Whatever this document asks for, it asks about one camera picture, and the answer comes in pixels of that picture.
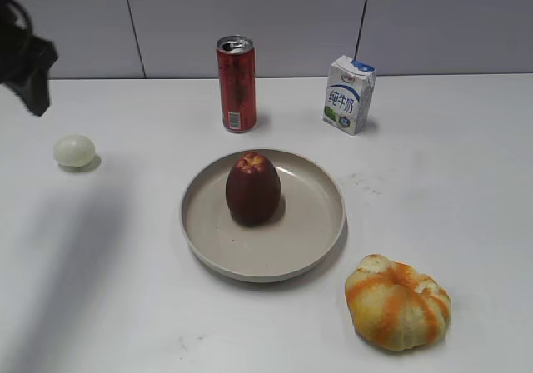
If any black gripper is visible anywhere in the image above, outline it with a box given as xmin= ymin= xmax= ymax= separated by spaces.
xmin=1 ymin=0 xmax=58 ymax=117

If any white egg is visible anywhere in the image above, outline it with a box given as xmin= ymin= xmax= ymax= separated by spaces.
xmin=53 ymin=134 xmax=96 ymax=168

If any beige round plate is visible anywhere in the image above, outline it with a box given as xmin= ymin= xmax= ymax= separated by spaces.
xmin=175 ymin=148 xmax=346 ymax=283

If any dark red apple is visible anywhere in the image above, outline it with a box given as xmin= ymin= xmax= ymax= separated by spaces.
xmin=226 ymin=151 xmax=281 ymax=226

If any white blue milk carton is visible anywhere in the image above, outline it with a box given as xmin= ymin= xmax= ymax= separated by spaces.
xmin=323 ymin=56 xmax=376 ymax=135

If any orange yellow pumpkin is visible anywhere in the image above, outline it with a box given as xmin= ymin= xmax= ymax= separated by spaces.
xmin=345 ymin=254 xmax=451 ymax=352

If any red soda can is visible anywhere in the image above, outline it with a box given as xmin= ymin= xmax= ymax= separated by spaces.
xmin=216 ymin=35 xmax=257 ymax=132

